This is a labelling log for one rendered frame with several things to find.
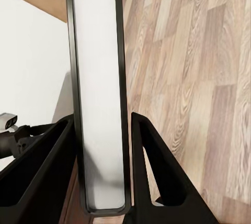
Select hardback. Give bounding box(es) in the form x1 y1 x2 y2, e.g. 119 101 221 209
66 0 132 218

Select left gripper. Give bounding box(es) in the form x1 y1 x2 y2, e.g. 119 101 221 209
0 123 55 159

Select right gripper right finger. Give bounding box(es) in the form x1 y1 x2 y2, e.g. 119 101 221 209
131 112 220 224

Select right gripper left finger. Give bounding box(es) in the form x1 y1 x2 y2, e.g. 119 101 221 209
0 114 76 224

